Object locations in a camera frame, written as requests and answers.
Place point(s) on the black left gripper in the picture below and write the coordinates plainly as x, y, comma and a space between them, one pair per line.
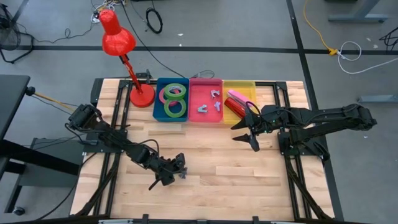
164, 169

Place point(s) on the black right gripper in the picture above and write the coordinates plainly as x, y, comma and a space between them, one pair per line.
270, 119

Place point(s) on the black binder clip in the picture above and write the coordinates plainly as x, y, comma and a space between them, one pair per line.
184, 175

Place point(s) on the red stapler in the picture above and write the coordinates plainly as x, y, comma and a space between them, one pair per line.
233, 105

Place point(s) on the pink stapler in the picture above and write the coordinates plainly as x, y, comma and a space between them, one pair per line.
237, 94

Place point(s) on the green tape roll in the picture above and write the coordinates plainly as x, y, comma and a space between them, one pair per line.
175, 85
175, 115

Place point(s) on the pink tape roll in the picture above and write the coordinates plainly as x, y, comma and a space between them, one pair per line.
161, 96

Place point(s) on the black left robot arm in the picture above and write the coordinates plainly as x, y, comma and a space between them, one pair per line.
118, 140

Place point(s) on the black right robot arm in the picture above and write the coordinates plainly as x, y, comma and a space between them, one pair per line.
326, 119

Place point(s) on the yellow plastic tray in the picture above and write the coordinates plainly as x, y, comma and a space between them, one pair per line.
239, 84

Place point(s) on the blue plastic tray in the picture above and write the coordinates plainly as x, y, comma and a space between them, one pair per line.
157, 116

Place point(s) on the pink plastic tray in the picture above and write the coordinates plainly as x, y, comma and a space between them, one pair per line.
202, 93

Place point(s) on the black clamp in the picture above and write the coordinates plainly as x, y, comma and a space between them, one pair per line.
144, 76

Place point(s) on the grey desk foot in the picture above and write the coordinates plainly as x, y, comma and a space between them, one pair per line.
379, 99

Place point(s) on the red desk lamp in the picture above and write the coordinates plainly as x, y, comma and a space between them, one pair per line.
118, 40

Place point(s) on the wooden desk with grey legs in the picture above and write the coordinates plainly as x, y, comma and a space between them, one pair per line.
357, 18

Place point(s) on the wooden stick with black knob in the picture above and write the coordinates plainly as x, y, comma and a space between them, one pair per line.
30, 91

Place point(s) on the white power strip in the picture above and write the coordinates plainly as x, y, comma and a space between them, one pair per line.
94, 19

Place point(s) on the black side table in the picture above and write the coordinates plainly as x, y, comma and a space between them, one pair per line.
12, 99

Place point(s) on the black aluminium frame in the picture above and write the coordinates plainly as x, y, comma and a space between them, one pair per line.
281, 85

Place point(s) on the silver bracket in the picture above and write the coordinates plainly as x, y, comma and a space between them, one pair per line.
284, 222
115, 221

